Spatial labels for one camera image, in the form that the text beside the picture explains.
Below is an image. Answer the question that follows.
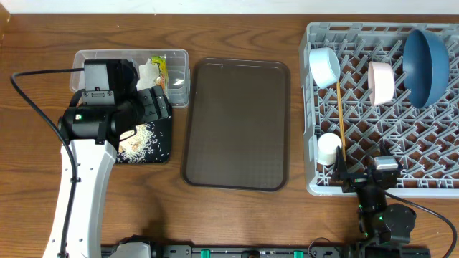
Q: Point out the yellow snack wrapper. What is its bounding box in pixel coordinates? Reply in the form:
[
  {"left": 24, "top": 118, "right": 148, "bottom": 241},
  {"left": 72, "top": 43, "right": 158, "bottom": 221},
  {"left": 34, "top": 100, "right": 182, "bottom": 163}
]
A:
[{"left": 151, "top": 55, "right": 169, "bottom": 95}]

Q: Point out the white paper cup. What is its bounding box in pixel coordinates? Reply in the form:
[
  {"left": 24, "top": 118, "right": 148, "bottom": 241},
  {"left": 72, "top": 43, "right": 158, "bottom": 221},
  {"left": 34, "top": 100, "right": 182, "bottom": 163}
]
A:
[{"left": 317, "top": 133, "right": 342, "bottom": 166}]

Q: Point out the white tissue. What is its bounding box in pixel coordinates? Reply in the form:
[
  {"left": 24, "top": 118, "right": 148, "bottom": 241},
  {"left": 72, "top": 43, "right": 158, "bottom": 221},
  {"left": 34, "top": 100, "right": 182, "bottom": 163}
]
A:
[{"left": 136, "top": 59, "right": 161, "bottom": 91}]

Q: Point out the pile of rice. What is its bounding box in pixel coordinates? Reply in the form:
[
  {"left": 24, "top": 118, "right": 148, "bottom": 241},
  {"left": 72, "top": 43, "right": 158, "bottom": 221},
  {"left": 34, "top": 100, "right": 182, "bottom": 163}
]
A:
[{"left": 116, "top": 121, "right": 170, "bottom": 164}]

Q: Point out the pink bowl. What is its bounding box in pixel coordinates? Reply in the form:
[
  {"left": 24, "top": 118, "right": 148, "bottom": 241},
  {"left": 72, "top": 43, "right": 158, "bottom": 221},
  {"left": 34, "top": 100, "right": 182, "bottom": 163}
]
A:
[{"left": 368, "top": 62, "right": 395, "bottom": 106}]

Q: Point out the light blue bowl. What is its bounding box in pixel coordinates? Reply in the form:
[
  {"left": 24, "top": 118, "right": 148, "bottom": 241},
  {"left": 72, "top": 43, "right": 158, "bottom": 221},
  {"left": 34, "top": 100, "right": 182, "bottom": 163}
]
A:
[{"left": 308, "top": 47, "right": 341, "bottom": 89}]

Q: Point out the dark blue plate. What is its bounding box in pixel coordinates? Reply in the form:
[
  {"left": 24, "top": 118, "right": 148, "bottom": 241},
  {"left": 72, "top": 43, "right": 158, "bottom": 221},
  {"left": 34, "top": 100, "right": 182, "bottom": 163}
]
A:
[{"left": 402, "top": 29, "right": 450, "bottom": 108}]

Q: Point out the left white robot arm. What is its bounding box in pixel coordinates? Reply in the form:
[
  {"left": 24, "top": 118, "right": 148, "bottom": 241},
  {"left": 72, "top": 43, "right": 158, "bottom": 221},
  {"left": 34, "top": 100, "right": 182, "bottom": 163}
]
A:
[{"left": 44, "top": 59, "right": 171, "bottom": 257}]

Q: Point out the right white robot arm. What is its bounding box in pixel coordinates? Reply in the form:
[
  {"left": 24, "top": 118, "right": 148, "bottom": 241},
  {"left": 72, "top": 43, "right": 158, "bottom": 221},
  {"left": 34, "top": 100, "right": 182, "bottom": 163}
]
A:
[{"left": 332, "top": 143, "right": 416, "bottom": 257}]

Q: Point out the black waste tray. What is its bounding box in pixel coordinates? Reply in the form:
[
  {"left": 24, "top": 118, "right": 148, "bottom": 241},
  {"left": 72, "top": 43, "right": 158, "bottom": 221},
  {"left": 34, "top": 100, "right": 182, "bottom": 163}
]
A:
[{"left": 114, "top": 107, "right": 174, "bottom": 165}]

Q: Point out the grey dishwasher rack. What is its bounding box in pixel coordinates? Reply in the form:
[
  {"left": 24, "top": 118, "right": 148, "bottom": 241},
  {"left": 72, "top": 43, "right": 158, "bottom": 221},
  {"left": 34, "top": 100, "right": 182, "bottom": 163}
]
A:
[{"left": 299, "top": 21, "right": 458, "bottom": 198}]

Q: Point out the brown serving tray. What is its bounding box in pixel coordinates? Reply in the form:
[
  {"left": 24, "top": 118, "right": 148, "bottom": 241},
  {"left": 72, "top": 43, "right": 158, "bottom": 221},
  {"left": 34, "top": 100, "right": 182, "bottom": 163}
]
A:
[{"left": 181, "top": 58, "right": 290, "bottom": 191}]

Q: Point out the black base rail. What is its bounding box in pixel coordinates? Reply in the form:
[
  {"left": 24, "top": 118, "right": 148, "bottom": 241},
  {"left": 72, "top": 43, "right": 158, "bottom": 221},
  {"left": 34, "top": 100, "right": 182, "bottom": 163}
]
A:
[{"left": 100, "top": 235, "right": 431, "bottom": 258}]

